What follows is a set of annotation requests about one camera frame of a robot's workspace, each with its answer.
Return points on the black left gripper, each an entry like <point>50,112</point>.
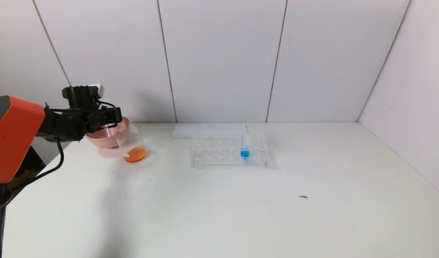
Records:
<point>115,115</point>

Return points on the test tube with yellow pigment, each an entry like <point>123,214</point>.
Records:
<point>122,129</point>

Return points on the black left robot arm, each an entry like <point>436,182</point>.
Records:
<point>25,132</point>

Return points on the clear glass beaker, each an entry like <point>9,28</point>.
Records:
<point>135,154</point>

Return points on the clear acrylic test tube rack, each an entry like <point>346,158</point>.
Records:
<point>212,154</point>

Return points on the test tube with blue pigment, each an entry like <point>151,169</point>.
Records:
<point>244,153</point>

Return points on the pink plastic bowl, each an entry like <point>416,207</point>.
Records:
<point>104,138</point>

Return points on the white paper sheet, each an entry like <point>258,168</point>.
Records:
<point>185,130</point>

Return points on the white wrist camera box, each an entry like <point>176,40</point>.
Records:
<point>98,89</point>

